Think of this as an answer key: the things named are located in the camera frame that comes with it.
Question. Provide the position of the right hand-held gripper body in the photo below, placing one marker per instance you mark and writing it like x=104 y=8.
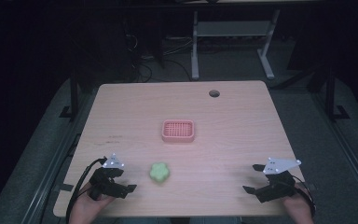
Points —
x=278 y=186

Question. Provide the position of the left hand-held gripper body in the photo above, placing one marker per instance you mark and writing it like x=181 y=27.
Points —
x=104 y=183

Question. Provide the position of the green flower-shaped soap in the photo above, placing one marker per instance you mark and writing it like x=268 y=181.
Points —
x=159 y=172

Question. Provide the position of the pink soap dish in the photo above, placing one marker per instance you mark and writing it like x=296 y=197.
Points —
x=178 y=131

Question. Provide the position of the person's right hand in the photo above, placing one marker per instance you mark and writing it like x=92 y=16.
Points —
x=296 y=208

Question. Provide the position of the person's left hand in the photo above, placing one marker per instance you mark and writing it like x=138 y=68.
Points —
x=85 y=208

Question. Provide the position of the grey tape piece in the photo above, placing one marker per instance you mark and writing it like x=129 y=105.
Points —
x=63 y=187

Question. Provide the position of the black metal stand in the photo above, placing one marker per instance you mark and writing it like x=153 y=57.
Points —
x=331 y=93
x=73 y=96

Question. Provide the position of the metal floor rail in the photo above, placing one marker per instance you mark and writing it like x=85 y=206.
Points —
x=348 y=146
x=51 y=168

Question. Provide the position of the white metal desk frame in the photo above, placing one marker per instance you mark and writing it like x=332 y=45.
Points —
x=231 y=28

